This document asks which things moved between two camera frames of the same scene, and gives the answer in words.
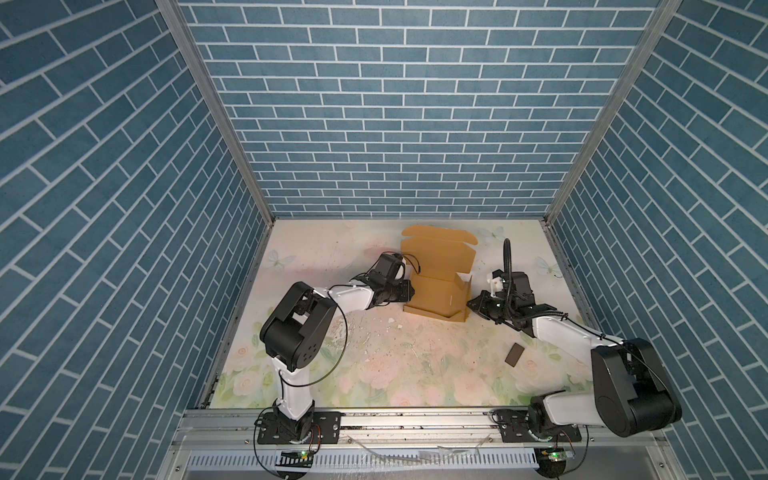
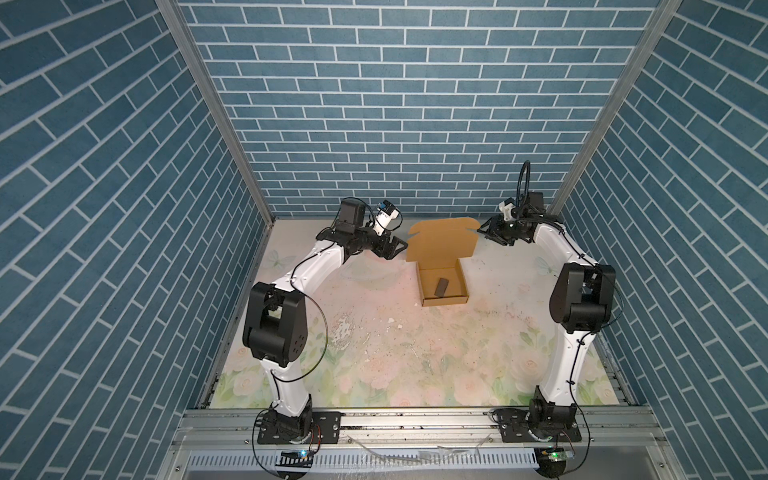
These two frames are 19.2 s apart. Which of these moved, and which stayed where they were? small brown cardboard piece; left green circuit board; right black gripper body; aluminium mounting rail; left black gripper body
Moved: left black gripper body; right black gripper body; small brown cardboard piece
Stayed: aluminium mounting rail; left green circuit board
